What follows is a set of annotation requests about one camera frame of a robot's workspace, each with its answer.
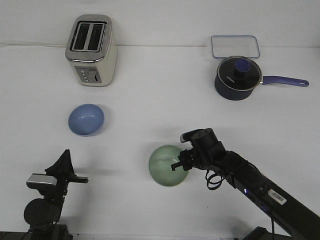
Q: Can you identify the glass pot lid blue knob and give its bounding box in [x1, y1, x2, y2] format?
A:
[217, 56, 262, 90]

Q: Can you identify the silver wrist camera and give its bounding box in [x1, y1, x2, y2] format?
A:
[179, 128, 203, 143]
[26, 173, 58, 190]

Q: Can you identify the dark blue saucepan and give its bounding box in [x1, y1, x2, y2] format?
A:
[214, 75, 309, 101]

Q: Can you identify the silver two-slot toaster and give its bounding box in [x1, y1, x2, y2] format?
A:
[65, 14, 118, 87]

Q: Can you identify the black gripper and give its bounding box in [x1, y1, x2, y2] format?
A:
[171, 149, 200, 171]
[45, 149, 89, 194]

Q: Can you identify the green bowl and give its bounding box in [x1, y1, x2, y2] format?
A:
[148, 145, 189, 187]

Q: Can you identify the clear blue-rimmed container lid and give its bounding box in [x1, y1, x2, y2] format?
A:
[210, 35, 261, 59]

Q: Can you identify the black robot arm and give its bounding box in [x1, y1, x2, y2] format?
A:
[22, 149, 89, 240]
[171, 128, 320, 240]

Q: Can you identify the blue bowl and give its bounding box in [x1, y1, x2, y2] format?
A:
[68, 104, 105, 137]

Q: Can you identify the white toaster power cable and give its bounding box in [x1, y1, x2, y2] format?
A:
[0, 41, 69, 49]

